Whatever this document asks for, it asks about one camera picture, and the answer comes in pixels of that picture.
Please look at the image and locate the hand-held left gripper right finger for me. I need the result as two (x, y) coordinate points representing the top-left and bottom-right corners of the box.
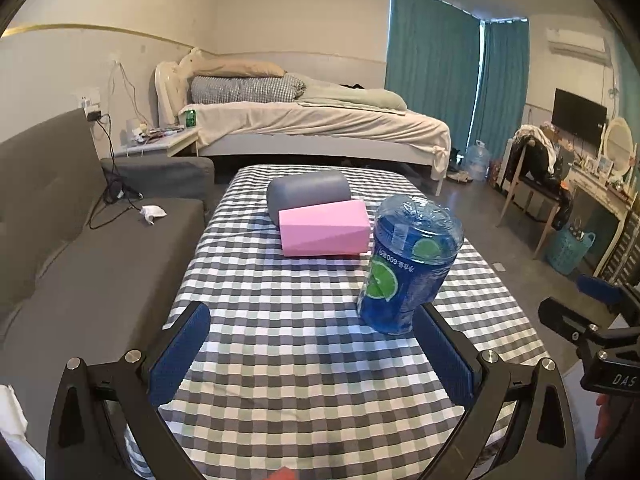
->
(415, 302), (577, 480)

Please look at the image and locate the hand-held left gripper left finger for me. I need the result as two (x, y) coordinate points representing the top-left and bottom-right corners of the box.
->
(45, 301), (212, 480)

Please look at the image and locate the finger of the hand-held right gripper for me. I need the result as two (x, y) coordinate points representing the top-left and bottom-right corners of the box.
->
(575, 274), (632, 306)
(537, 297), (601, 347)

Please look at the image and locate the blue plastic jar lime label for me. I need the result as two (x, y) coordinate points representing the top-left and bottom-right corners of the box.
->
(356, 195), (465, 337)

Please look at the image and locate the person's right hand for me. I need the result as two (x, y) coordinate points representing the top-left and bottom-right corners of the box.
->
(596, 394), (613, 442)

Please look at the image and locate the blue laundry basket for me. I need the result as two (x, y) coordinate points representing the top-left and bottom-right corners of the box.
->
(546, 225), (597, 275)

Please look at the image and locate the white vanity desk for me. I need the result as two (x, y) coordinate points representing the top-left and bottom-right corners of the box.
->
(570, 160), (640, 283)

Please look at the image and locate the wooden chair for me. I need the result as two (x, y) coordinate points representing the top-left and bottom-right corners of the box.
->
(497, 127), (573, 261)

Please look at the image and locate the checkered tablecloth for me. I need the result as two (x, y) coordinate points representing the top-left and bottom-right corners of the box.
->
(125, 164), (551, 480)

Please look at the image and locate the grey sofa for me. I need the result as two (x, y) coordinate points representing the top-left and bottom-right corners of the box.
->
(0, 107), (216, 461)

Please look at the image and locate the clothes pile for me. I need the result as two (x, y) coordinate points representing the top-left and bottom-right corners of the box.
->
(515, 122), (574, 231)

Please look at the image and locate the white oval mirror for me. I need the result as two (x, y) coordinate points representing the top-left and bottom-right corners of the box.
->
(602, 116), (636, 179)

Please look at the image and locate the black television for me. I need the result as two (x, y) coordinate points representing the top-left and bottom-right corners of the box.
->
(552, 88), (609, 146)

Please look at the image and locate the large water jug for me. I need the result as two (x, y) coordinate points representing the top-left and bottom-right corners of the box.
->
(465, 140), (490, 182)

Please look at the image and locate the white cloth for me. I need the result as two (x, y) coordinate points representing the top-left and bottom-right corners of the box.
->
(0, 384), (47, 480)

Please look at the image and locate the pink foam block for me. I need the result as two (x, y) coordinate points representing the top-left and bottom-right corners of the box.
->
(278, 199), (372, 258)

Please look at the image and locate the grey foam bolster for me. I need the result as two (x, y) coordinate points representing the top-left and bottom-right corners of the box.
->
(266, 170), (352, 226)

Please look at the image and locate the white nightstand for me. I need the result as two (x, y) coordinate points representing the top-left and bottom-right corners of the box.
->
(116, 127), (201, 159)

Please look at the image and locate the narrow teal curtain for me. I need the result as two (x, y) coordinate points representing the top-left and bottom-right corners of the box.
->
(470, 19), (531, 155)

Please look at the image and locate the white air conditioner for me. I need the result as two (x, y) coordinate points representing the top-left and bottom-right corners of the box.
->
(546, 27), (612, 67)

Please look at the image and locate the white bed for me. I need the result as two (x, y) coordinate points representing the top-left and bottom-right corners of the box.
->
(155, 47), (453, 196)

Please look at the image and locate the checkered folded quilt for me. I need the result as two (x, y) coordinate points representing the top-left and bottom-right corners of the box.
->
(191, 74), (307, 104)

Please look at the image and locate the wide teal curtain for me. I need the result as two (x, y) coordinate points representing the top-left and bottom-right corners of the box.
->
(384, 0), (482, 147)

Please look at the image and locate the pale green blanket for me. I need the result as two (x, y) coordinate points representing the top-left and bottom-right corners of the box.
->
(295, 80), (408, 111)

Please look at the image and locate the beige pillow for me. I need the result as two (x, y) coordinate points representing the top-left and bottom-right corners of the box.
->
(187, 47), (286, 80)

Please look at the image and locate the black cable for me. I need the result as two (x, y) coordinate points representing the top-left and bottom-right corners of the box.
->
(87, 112), (144, 231)

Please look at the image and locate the wall charger plug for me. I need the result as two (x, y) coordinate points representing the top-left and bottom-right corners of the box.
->
(80, 95), (104, 123)

